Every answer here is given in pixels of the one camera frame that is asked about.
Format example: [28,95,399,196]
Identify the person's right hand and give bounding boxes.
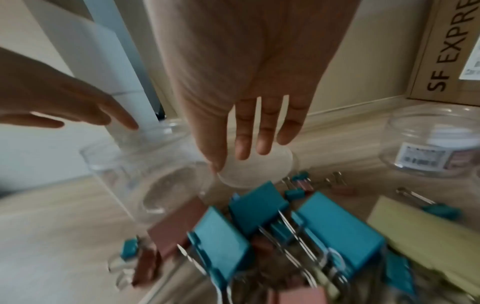
[144,0,359,174]

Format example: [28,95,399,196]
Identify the brown cardboard box black logo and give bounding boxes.
[404,0,480,107]

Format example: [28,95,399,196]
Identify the large clear plastic jar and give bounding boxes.
[79,118,226,223]

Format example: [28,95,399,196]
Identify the small clear plastic jar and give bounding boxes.
[377,103,480,179]

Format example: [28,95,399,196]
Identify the small binder clips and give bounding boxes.
[118,170,463,262]

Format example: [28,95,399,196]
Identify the person's left hand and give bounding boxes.
[0,47,140,131]

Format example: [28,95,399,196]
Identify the heap of large binder clips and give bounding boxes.
[147,181,480,304]

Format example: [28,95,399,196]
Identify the large clear plastic lid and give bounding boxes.
[216,141,301,189]

